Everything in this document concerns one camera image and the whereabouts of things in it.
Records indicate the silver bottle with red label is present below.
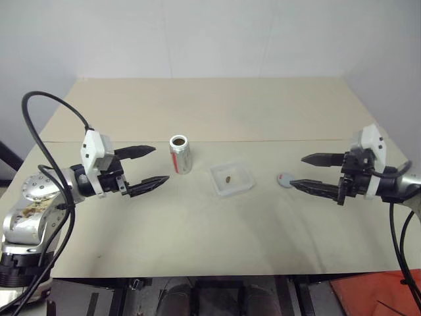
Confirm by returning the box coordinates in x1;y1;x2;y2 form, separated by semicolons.
169;134;192;174

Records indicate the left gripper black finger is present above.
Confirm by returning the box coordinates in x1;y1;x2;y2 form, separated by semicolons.
126;175;170;199
114;144;156;161

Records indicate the dark rounded shape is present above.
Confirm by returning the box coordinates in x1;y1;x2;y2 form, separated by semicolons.
245;283;280;316
159;283;195;316

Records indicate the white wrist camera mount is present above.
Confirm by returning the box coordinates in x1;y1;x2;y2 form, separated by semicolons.
80;130;116;199
349;124;389;200

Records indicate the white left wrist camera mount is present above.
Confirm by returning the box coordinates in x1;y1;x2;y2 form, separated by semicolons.
80;130;116;199

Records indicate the small grey round disc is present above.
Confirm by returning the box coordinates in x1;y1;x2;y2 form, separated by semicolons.
277;172;295;189

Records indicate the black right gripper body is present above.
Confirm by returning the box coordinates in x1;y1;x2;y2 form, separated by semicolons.
335;147;379;207

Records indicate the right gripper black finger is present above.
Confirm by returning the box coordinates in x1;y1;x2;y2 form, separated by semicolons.
289;178;343;202
301;153;346;168

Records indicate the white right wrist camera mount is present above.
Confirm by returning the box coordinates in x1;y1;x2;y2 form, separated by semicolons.
349;124;389;200

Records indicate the clear plastic square tray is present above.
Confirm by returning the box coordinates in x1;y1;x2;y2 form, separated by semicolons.
209;160;257;198

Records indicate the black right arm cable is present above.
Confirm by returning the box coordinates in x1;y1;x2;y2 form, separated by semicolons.
371;160;421;316

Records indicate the black metal table frame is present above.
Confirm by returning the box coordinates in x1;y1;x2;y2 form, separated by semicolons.
49;277;333;316

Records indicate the red flat sheet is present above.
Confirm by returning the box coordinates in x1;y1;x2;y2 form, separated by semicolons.
330;269;421;316

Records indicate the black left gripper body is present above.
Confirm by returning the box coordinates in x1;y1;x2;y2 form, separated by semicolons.
97;156;132;198

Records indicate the black slanted bar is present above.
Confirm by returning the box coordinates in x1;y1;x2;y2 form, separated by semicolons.
0;140;24;190

